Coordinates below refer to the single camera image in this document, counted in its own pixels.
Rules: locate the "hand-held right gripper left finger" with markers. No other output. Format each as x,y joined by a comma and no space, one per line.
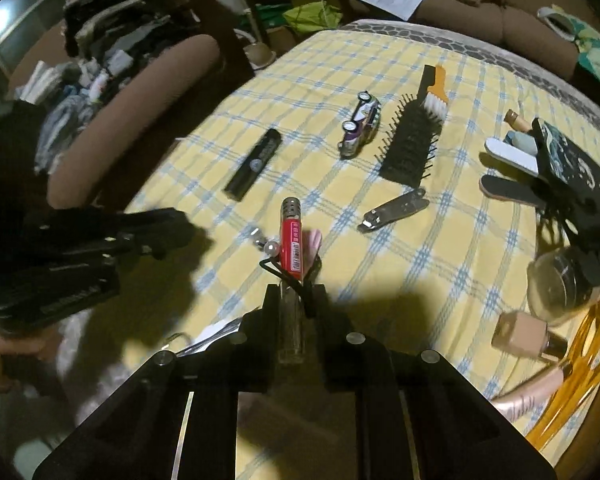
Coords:
260,350

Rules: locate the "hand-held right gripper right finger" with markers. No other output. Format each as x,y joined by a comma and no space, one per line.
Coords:
330,355

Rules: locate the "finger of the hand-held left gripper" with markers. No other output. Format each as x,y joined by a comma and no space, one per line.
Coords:
152,249
150,222

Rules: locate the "red hex key set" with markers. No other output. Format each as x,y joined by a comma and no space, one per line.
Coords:
292,250

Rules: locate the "clear glass jar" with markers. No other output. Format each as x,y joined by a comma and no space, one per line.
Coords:
555,290

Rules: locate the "person's left hand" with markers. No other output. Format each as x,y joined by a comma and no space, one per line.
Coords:
5,345

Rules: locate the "white scalloped card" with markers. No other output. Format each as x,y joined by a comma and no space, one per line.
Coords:
215,329

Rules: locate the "pink nail file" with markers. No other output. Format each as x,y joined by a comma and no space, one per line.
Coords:
314,250

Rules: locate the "brown chair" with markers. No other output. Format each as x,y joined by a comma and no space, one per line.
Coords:
130,110

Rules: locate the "black tube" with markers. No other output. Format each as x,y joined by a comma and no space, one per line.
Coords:
252,165

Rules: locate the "yellow plaid cloth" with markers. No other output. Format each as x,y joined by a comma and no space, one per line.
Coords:
430,270

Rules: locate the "steel nail clipper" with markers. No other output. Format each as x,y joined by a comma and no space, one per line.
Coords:
395,207

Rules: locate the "person's pale clothing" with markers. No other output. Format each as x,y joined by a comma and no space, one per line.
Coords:
10,435

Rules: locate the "beige nail polish bottle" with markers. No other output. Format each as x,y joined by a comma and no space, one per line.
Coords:
520,332

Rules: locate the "pile of clothes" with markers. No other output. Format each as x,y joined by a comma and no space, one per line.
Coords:
105,35

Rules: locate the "beige bowl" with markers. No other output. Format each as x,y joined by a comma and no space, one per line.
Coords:
259,55

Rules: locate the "rose gold tube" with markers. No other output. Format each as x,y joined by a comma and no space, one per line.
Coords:
530,392

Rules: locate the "black hair brush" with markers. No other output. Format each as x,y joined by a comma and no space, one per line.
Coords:
410,145

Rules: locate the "toy car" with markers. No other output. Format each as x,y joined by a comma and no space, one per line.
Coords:
360,125

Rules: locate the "dark nail file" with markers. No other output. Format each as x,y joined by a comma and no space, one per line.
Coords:
510,189

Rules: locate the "green plastic bag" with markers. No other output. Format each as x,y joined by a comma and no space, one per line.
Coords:
310,17

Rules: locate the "white nail file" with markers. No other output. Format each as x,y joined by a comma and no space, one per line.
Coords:
510,155

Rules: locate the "black hair clip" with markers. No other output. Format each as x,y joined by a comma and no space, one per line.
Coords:
580,220

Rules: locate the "small cork bottle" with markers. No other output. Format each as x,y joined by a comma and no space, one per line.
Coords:
516,119

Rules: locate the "black wave print case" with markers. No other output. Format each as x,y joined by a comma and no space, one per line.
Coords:
570,160

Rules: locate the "brown sofa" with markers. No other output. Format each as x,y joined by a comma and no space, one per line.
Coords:
530,35

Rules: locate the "green floral bag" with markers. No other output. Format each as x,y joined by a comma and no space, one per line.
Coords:
590,45

